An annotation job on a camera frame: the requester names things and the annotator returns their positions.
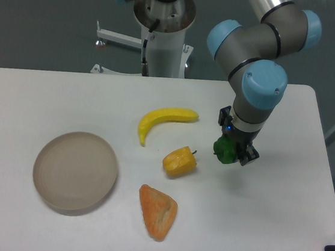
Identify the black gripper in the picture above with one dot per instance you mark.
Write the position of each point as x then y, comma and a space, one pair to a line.
245, 150

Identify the green toy pepper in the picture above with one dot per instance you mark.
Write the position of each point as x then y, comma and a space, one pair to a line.
225, 150

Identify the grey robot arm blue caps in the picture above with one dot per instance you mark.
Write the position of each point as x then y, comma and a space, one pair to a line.
245, 55

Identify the yellow toy bell pepper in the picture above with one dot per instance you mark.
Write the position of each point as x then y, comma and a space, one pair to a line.
179, 162

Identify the yellow toy banana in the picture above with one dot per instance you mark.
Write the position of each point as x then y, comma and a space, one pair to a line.
162, 115

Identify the orange toy bread slice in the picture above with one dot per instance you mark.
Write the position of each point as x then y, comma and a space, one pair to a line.
159, 211

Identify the beige round plate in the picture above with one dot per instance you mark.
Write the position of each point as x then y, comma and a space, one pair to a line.
74, 173

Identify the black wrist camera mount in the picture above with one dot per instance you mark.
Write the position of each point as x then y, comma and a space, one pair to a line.
225, 119

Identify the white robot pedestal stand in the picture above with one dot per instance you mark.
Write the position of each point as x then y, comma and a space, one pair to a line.
164, 52

